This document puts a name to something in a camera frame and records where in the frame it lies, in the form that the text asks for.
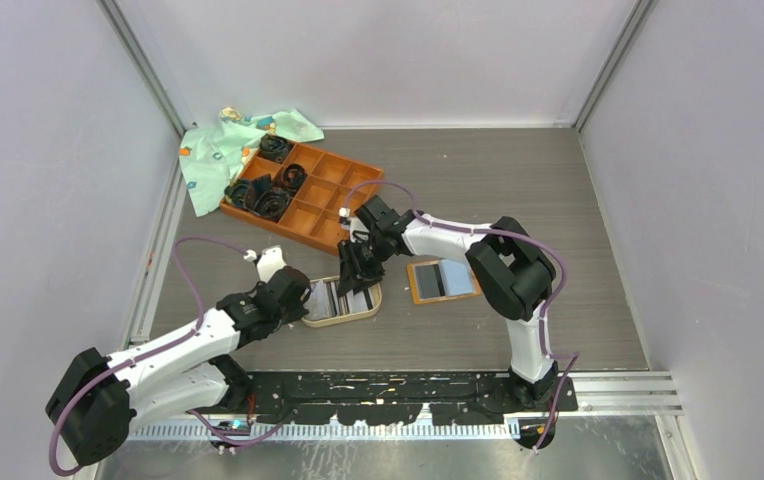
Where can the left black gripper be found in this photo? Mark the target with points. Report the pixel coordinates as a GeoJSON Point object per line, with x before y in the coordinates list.
{"type": "Point", "coordinates": [297, 312]}

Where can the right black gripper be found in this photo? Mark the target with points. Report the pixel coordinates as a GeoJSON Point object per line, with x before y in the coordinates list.
{"type": "Point", "coordinates": [355, 275]}

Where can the oval wooden card tray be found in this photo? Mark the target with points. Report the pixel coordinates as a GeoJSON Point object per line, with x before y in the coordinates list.
{"type": "Point", "coordinates": [342, 305]}

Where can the orange leather card holder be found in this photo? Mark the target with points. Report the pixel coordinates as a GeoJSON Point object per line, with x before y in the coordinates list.
{"type": "Point", "coordinates": [458, 279]}

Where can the dark grey credit card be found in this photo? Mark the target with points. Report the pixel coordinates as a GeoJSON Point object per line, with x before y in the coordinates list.
{"type": "Point", "coordinates": [429, 281]}

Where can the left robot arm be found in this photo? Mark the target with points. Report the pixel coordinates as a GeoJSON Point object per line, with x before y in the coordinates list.
{"type": "Point", "coordinates": [102, 399]}

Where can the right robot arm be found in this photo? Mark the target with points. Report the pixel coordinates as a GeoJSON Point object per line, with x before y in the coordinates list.
{"type": "Point", "coordinates": [512, 271]}

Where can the stack of credit cards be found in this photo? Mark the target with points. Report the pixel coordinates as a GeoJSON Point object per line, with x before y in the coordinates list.
{"type": "Point", "coordinates": [342, 301]}

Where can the orange compartment organizer tray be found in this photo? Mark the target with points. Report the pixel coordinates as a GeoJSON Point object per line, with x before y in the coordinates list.
{"type": "Point", "coordinates": [311, 218]}

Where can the rolled dark belt front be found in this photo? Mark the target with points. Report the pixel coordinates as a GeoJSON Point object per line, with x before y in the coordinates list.
{"type": "Point", "coordinates": [267, 200]}

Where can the rolled dark belt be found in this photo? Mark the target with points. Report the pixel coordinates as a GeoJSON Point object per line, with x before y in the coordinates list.
{"type": "Point", "coordinates": [267, 200]}
{"type": "Point", "coordinates": [236, 193]}
{"type": "Point", "coordinates": [275, 148]}
{"type": "Point", "coordinates": [292, 178]}

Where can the rolled dark belt left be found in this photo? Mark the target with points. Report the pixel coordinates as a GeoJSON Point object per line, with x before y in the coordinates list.
{"type": "Point", "coordinates": [236, 193]}

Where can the rolled dark belt middle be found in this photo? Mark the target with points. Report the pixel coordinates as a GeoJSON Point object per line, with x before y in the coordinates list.
{"type": "Point", "coordinates": [292, 178]}

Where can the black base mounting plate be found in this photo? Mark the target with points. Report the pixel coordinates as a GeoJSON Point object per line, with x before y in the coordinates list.
{"type": "Point", "coordinates": [381, 398]}

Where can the rolled dark belt top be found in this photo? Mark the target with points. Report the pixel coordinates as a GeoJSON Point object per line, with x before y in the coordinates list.
{"type": "Point", "coordinates": [275, 148]}

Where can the green patterned cloth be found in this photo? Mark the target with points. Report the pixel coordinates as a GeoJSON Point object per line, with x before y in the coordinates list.
{"type": "Point", "coordinates": [212, 157]}

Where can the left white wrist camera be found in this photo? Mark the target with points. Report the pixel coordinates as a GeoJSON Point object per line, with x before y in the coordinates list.
{"type": "Point", "coordinates": [269, 261]}

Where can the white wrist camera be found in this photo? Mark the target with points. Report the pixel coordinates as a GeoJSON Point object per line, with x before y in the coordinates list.
{"type": "Point", "coordinates": [356, 230]}
{"type": "Point", "coordinates": [269, 261]}

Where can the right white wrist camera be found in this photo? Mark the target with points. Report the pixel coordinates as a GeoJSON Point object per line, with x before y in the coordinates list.
{"type": "Point", "coordinates": [356, 230]}

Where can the white slotted cable duct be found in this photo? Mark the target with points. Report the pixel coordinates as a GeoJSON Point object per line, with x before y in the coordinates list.
{"type": "Point", "coordinates": [423, 429]}

